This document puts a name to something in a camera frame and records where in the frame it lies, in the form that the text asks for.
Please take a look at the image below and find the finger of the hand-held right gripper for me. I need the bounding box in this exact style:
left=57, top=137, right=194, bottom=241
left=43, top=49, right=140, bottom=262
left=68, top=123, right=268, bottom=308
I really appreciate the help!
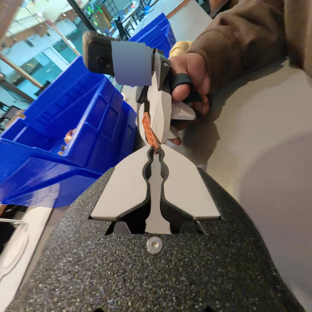
left=147, top=73, right=173, bottom=144
left=137, top=102, right=149, bottom=145

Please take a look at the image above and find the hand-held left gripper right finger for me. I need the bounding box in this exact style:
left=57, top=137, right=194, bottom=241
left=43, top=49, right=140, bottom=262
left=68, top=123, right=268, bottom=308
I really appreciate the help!
left=160, top=144, right=221, bottom=220

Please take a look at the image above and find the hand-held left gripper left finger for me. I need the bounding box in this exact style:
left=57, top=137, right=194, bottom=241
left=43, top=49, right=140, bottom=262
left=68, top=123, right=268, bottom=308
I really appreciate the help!
left=90, top=145, right=151, bottom=220

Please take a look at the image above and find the orange toy brick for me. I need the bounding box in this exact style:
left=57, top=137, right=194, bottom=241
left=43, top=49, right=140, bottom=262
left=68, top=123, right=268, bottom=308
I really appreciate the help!
left=141, top=112, right=160, bottom=150

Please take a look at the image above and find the blue plastic bin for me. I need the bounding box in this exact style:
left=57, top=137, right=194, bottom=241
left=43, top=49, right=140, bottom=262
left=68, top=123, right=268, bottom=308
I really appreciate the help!
left=128, top=12, right=176, bottom=59
left=0, top=56, right=137, bottom=208

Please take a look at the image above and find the person's right hand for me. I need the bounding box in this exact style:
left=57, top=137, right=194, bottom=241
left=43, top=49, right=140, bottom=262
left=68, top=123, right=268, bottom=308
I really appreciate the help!
left=168, top=52, right=212, bottom=145

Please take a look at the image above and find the tan rounded object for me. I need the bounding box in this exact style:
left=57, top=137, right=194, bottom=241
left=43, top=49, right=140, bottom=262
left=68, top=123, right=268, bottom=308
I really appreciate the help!
left=169, top=40, right=193, bottom=59

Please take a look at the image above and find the pile of loose toy bricks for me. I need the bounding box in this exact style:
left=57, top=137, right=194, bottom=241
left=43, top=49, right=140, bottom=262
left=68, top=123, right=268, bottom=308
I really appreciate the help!
left=57, top=129, right=76, bottom=156

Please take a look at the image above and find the white cord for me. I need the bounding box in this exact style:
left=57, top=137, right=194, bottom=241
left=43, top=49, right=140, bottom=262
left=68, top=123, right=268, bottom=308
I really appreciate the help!
left=0, top=218, right=23, bottom=228

